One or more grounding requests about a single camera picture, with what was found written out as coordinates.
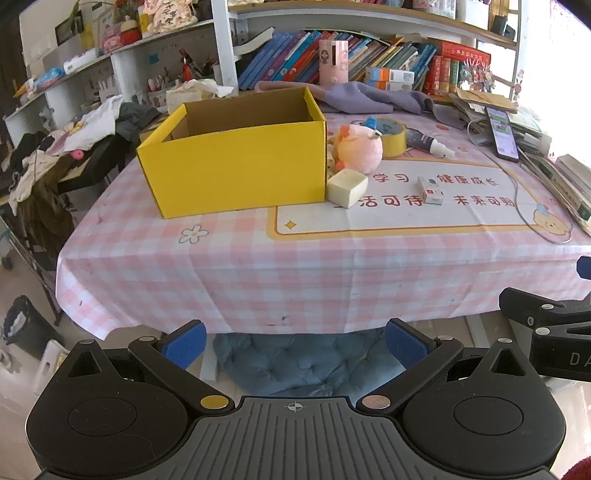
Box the pink checkered tablecloth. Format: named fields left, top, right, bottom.
left=56, top=104, right=591, bottom=340

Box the blue snack packet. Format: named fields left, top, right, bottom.
left=34, top=67, right=65, bottom=90

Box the yellow tape roll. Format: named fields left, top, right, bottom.
left=376, top=117, right=408, bottom=158

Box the red dictionary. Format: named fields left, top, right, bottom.
left=424, top=55, right=452, bottom=96

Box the black picture frame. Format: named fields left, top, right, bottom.
left=54, top=9, right=86, bottom=44

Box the purple cloth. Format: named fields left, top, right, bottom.
left=255, top=80, right=467, bottom=130

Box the dark blue tube white cap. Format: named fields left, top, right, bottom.
left=405, top=129, right=455, bottom=158

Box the red pink plush toy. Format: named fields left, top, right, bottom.
left=102, top=16, right=141, bottom=51

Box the small white red box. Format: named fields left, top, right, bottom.
left=417, top=176, right=444, bottom=206

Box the white printed shirt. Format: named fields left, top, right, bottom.
left=48, top=95, right=124, bottom=155

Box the dark grey cloth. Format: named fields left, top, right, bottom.
left=115, top=102, right=162, bottom=141

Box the cream cloth bag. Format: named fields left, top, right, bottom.
left=166, top=79, right=238, bottom=114

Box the black waste bin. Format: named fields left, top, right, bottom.
left=2, top=295, right=54, bottom=358

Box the red figurine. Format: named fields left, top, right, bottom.
left=180, top=48, right=199, bottom=84

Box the colourful cartoon card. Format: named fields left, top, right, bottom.
left=462, top=60, right=495, bottom=90

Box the black side table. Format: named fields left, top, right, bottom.
left=55, top=138, right=139, bottom=195

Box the white foam block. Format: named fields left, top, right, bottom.
left=326, top=168, right=369, bottom=208

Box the yellow cardboard box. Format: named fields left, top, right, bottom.
left=136, top=86, right=328, bottom=219

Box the person's right forearm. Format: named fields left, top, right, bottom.
left=561, top=457, right=591, bottom=480

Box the pink floral bag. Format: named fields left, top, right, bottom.
left=139, top=0, right=197, bottom=33

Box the white desk shelf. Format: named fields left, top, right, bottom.
left=4, top=0, right=527, bottom=139

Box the brown coat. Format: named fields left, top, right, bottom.
left=18, top=157, right=77, bottom=259

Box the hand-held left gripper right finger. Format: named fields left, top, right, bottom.
left=355, top=318, right=529, bottom=411

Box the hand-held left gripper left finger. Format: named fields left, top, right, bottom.
left=60, top=319, right=235, bottom=412

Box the black smartphone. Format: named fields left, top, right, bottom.
left=485, top=106, right=521, bottom=162

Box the red book box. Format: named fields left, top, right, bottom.
left=436, top=41, right=491, bottom=65

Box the row of blue spine books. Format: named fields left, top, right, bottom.
left=238, top=30, right=439, bottom=90

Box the pink white carton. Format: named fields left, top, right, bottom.
left=320, top=39, right=349, bottom=87

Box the blue tufted chair cushion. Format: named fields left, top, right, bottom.
left=213, top=329, right=407, bottom=398

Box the white plastic basket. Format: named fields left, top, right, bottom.
left=34, top=339, right=70, bottom=384

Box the stack of papers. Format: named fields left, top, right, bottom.
left=508, top=108, right=591, bottom=232

